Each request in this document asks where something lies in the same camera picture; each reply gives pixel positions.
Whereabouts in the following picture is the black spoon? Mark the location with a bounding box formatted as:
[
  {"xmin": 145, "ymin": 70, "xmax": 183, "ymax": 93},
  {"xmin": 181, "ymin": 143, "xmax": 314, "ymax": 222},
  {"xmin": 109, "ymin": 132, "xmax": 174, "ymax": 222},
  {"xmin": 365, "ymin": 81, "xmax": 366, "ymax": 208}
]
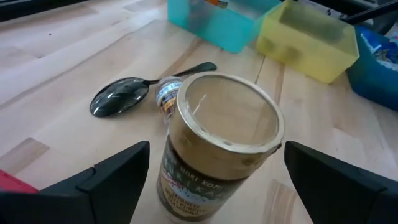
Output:
[{"xmin": 89, "ymin": 61, "xmax": 218, "ymax": 119}]

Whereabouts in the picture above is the dark teal bin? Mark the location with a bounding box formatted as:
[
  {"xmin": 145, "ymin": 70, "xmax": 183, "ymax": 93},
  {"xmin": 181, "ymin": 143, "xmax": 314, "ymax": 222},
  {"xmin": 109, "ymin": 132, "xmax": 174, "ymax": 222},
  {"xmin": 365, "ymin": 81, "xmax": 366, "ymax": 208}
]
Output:
[{"xmin": 345, "ymin": 25, "xmax": 398, "ymax": 112}]

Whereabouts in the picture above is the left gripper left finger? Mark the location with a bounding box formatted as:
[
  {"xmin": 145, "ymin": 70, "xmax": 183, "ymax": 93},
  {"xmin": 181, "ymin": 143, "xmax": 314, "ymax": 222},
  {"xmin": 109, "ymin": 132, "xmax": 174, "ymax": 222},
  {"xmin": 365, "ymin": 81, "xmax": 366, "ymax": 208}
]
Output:
[{"xmin": 0, "ymin": 140, "xmax": 151, "ymax": 224}]

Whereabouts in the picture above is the red-lidded spice tin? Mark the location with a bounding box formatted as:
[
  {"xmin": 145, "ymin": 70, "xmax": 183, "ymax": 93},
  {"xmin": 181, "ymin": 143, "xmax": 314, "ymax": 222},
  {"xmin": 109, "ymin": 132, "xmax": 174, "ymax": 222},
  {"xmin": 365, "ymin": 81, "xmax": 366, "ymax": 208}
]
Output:
[{"xmin": 0, "ymin": 169, "xmax": 40, "ymax": 194}]

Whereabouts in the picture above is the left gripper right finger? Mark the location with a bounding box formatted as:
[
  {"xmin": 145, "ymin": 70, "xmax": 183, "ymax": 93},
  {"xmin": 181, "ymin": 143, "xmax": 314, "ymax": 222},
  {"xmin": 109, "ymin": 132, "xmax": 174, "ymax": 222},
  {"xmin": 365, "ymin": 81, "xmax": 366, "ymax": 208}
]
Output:
[{"xmin": 283, "ymin": 140, "xmax": 398, "ymax": 224}]

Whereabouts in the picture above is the blue ramen packet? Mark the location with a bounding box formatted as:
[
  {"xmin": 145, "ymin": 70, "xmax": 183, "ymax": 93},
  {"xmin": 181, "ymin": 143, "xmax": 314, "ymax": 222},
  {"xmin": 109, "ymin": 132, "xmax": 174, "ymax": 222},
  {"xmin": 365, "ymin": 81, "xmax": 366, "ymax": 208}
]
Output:
[{"xmin": 359, "ymin": 27, "xmax": 398, "ymax": 73}]

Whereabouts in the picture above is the furikake jar gold lid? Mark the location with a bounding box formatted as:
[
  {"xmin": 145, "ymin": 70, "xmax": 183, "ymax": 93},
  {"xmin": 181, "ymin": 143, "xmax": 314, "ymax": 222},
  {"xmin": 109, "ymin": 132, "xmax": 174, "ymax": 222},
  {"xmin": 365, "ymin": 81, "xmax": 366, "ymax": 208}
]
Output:
[{"xmin": 155, "ymin": 71, "xmax": 285, "ymax": 223}]

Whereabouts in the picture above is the light teal translucent bin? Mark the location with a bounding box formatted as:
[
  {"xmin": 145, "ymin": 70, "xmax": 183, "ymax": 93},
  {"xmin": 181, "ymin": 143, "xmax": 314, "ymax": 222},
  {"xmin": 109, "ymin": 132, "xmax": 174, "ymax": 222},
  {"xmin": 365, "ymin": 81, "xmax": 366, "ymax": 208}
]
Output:
[{"xmin": 167, "ymin": 0, "xmax": 283, "ymax": 54}]

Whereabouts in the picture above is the yellow translucent bin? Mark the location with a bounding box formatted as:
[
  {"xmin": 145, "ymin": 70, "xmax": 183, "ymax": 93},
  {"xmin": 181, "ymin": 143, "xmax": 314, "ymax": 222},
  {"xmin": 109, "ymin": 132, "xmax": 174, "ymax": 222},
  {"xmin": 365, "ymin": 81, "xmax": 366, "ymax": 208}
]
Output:
[{"xmin": 255, "ymin": 0, "xmax": 361, "ymax": 85}]

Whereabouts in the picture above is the small glass saffron jar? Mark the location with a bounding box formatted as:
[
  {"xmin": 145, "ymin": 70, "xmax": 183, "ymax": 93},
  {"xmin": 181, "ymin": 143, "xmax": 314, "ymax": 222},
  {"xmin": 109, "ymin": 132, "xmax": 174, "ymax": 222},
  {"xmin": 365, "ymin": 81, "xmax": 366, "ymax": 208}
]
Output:
[{"xmin": 154, "ymin": 75, "xmax": 185, "ymax": 125}]

